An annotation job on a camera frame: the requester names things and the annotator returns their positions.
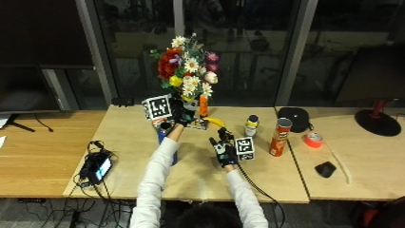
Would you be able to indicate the person's left hand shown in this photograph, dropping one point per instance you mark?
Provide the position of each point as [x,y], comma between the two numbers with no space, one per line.
[182,116]

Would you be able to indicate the black monitor stand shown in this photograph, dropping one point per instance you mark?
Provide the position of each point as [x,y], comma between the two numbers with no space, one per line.
[19,125]

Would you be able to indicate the large white marker cube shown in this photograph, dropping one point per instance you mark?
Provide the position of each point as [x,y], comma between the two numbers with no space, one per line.
[158,107]

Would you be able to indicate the person's right hand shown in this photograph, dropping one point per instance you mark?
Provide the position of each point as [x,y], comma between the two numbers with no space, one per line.
[226,153]

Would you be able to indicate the black lamp base red stem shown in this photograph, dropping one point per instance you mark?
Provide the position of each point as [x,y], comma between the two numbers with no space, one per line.
[378,122]

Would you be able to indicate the blue cylindrical vase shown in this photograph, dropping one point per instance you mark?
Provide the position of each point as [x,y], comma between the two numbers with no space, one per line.
[163,134]

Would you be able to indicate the orange slim bottle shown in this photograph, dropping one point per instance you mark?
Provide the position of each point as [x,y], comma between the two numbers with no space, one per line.
[205,107]

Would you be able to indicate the black computer mouse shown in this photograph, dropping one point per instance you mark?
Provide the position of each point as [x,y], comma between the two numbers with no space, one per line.
[326,169]

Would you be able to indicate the black power strip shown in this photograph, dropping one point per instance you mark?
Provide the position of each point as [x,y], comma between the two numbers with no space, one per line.
[31,200]

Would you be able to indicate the black monitor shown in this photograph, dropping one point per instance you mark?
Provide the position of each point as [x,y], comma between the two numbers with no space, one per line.
[30,88]

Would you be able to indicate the yellow banana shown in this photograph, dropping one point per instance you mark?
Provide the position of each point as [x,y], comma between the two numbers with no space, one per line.
[215,121]

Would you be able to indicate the black pouch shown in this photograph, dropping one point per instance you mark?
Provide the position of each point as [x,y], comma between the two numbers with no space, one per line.
[295,118]

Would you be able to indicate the red chips can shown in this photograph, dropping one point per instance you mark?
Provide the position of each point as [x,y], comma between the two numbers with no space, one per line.
[281,137]

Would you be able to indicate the orange tape roll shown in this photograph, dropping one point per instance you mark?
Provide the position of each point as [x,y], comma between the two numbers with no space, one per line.
[314,140]

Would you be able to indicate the white spray can blue cap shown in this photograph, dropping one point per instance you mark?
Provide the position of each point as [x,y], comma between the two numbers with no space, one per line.
[253,126]

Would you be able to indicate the colourful artificial flower bouquet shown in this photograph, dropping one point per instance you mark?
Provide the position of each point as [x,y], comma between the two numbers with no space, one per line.
[186,66]

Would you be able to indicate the small white marker cube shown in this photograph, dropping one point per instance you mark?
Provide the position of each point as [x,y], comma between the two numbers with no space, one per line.
[246,147]

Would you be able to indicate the black device with lit screen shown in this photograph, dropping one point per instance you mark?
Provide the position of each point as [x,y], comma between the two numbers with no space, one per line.
[98,167]

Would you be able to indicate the red and black chair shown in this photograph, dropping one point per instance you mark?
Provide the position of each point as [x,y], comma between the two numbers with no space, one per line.
[380,213]

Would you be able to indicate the small black box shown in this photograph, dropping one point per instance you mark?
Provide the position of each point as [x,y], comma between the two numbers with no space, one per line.
[123,102]

